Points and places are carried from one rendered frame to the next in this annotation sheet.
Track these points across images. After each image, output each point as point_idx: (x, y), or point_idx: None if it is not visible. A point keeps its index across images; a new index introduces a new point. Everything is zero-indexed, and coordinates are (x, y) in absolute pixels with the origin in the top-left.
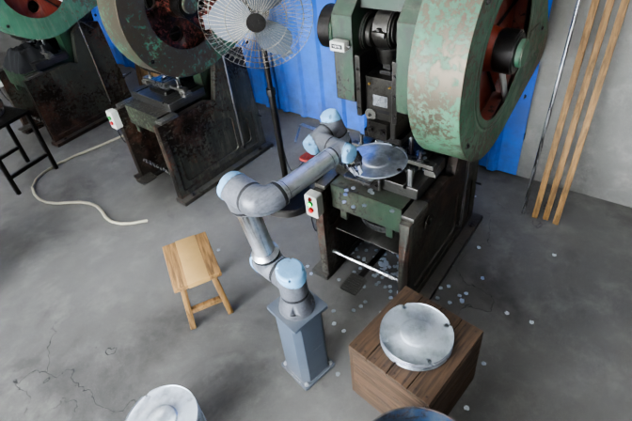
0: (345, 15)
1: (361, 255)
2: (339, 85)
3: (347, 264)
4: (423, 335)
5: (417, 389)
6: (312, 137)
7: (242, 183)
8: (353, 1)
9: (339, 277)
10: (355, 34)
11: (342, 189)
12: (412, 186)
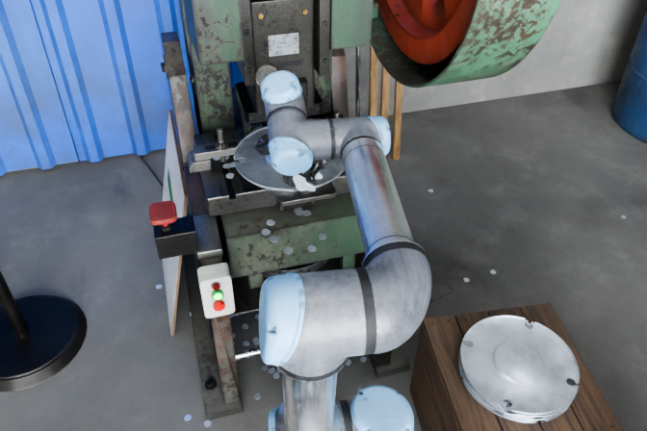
0: None
1: (246, 338)
2: (206, 38)
3: (244, 366)
4: (529, 357)
5: (595, 428)
6: (295, 138)
7: (348, 288)
8: None
9: (255, 392)
10: None
11: (255, 235)
12: None
